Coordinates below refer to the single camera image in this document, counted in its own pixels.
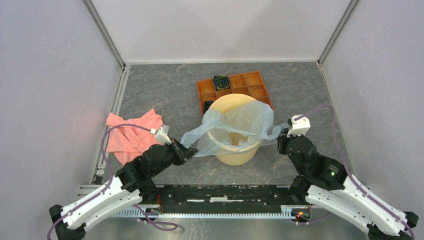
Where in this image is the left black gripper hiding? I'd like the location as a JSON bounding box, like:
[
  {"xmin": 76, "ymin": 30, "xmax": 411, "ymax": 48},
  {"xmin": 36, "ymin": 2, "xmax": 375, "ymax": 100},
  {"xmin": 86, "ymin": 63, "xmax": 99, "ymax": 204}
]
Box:
[{"xmin": 150, "ymin": 136, "xmax": 199, "ymax": 177}]

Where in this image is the translucent blue plastic trash bag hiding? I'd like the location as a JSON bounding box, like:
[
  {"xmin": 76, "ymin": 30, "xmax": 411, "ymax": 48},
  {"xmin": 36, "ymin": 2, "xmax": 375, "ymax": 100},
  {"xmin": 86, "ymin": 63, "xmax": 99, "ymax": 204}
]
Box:
[{"xmin": 181, "ymin": 101, "xmax": 289, "ymax": 157}]

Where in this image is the yellow plastic trash bin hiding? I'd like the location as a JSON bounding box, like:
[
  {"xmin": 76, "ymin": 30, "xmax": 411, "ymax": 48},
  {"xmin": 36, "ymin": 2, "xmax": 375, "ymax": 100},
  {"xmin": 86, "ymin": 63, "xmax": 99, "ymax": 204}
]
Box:
[{"xmin": 204, "ymin": 93, "xmax": 275, "ymax": 166}]

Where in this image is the orange wooden divided tray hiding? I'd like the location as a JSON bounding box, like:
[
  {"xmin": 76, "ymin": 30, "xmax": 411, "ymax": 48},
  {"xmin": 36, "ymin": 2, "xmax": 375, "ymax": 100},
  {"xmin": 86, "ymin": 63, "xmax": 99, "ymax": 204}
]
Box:
[{"xmin": 196, "ymin": 71, "xmax": 274, "ymax": 114}]

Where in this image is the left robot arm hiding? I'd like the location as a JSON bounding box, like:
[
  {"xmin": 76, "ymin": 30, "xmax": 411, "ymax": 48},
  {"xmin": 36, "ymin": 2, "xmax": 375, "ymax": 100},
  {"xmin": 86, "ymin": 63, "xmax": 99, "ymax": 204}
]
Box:
[{"xmin": 47, "ymin": 138, "xmax": 198, "ymax": 240}]

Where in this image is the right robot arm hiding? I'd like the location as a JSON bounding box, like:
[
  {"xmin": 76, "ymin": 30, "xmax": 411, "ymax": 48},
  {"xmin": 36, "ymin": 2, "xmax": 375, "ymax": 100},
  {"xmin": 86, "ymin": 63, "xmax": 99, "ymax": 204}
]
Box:
[{"xmin": 277, "ymin": 128, "xmax": 419, "ymax": 240}]

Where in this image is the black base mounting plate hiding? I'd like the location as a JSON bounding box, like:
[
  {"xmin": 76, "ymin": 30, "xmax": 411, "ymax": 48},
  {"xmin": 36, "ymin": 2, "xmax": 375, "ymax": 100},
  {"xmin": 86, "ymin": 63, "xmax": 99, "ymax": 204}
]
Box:
[{"xmin": 141, "ymin": 184, "xmax": 308, "ymax": 214}]

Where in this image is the black rolled tie left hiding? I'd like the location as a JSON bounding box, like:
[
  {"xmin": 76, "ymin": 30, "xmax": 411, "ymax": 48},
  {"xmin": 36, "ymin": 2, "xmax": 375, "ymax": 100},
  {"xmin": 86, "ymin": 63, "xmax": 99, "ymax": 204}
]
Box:
[{"xmin": 202, "ymin": 100, "xmax": 214, "ymax": 115}]

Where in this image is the pink cloth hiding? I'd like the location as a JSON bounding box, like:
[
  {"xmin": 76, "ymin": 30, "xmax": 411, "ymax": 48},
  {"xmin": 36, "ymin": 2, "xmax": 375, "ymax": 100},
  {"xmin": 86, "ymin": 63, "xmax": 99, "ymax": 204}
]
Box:
[{"xmin": 106, "ymin": 109, "xmax": 164, "ymax": 165}]

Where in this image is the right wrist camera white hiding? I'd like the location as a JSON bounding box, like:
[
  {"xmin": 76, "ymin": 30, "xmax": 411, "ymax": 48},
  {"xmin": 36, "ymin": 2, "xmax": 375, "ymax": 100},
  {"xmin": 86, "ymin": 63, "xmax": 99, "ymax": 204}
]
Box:
[{"xmin": 287, "ymin": 115, "xmax": 311, "ymax": 138}]

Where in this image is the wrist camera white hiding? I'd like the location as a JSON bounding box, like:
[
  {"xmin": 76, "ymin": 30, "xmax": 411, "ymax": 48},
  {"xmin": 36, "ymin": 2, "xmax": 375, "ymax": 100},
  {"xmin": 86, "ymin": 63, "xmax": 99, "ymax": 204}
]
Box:
[
  {"xmin": 150, "ymin": 124, "xmax": 172, "ymax": 145},
  {"xmin": 287, "ymin": 115, "xmax": 311, "ymax": 138}
]

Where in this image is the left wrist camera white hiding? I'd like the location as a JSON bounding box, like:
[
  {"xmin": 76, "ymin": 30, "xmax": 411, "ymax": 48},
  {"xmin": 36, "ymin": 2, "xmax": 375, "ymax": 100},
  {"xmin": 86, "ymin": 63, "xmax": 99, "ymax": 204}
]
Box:
[{"xmin": 150, "ymin": 124, "xmax": 172, "ymax": 145}]

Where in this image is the white slotted cable duct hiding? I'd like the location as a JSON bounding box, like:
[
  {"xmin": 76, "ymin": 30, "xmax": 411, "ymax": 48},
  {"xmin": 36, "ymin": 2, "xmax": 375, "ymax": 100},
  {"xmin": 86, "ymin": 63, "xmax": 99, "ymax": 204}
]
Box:
[{"xmin": 109, "ymin": 205, "xmax": 312, "ymax": 220}]

